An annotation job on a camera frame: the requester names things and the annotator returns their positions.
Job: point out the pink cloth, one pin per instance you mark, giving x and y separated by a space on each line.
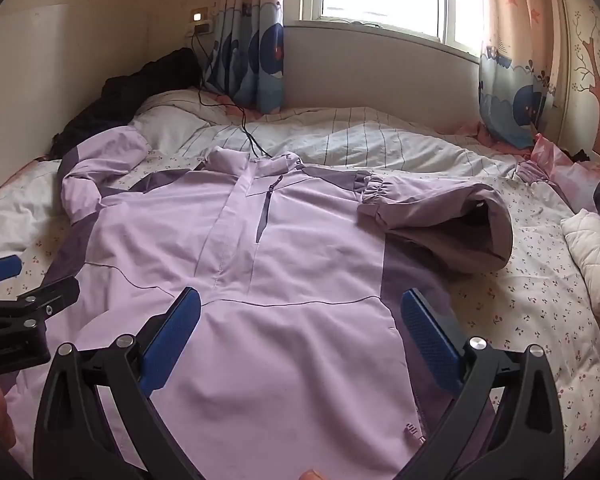
565 170

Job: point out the floral bed sheet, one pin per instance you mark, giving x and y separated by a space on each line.
530 320

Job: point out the wall socket panel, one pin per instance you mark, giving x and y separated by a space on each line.
200 24

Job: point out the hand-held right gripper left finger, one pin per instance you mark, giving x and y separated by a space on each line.
172 340

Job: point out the black clothing pile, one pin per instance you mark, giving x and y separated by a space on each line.
130 90

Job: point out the white striped duvet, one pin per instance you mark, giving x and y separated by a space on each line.
370 145

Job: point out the purple two-tone jacket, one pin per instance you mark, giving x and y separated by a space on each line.
290 270

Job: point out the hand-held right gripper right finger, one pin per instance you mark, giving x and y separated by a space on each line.
430 340

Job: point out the white crumpled blanket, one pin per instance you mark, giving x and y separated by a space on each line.
15 205

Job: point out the person's right hand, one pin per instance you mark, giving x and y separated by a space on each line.
311 474

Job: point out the white quilted garment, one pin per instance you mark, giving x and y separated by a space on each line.
595 260

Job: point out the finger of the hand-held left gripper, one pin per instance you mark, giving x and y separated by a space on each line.
35 302
0 269

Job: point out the blue cartoon print curtain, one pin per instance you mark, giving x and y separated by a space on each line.
260 50

